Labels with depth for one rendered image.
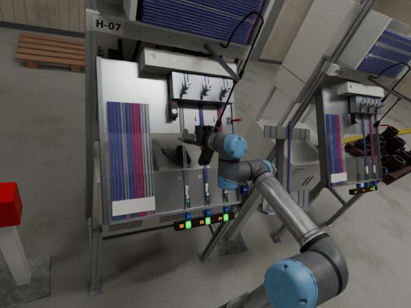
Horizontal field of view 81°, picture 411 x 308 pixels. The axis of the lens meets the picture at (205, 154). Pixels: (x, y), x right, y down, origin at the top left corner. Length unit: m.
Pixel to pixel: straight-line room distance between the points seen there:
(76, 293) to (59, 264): 0.21
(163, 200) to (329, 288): 0.75
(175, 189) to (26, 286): 1.03
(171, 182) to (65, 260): 0.95
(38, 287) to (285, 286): 1.44
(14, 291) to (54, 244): 0.30
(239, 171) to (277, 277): 0.35
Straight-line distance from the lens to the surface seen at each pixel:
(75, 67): 3.73
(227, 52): 1.31
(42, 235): 1.96
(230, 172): 0.82
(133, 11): 1.08
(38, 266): 1.85
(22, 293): 1.81
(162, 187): 1.15
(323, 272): 0.69
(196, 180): 1.22
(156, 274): 1.82
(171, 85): 1.20
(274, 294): 0.69
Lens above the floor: 1.66
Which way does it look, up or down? 38 degrees down
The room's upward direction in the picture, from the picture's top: 22 degrees clockwise
